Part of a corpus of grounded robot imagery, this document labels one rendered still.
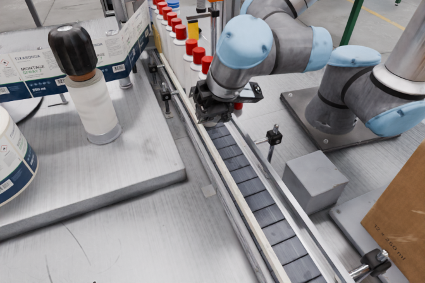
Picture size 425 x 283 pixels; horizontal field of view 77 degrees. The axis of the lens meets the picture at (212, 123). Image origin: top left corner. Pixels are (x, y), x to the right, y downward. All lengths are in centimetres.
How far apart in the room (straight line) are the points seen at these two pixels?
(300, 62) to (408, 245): 38
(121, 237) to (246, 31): 49
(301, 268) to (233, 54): 40
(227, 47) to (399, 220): 44
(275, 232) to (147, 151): 36
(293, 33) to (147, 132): 48
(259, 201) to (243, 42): 36
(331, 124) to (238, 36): 51
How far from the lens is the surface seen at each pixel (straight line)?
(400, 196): 59
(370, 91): 69
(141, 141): 75
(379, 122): 68
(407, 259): 65
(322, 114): 83
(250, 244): 58
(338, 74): 76
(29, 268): 71
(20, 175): 74
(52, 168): 77
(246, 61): 40
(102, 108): 70
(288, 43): 45
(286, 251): 58
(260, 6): 57
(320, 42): 48
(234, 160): 68
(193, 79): 72
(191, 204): 67
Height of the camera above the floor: 140
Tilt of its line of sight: 43 degrees down
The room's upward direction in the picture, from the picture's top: straight up
